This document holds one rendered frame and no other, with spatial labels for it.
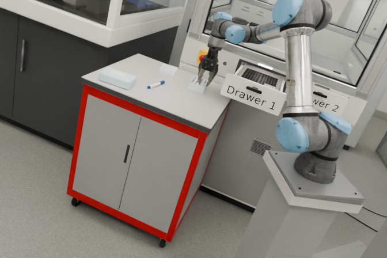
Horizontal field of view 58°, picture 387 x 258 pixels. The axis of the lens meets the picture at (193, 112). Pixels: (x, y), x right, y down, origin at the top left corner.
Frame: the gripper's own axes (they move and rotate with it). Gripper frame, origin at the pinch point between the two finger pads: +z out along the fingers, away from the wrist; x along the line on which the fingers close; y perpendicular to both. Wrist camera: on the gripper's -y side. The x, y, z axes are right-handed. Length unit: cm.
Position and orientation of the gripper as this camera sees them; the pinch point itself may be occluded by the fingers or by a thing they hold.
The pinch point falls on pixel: (204, 82)
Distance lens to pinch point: 177.0
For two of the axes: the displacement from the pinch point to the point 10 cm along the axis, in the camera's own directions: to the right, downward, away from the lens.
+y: -2.1, 3.6, -9.1
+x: 9.4, 3.3, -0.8
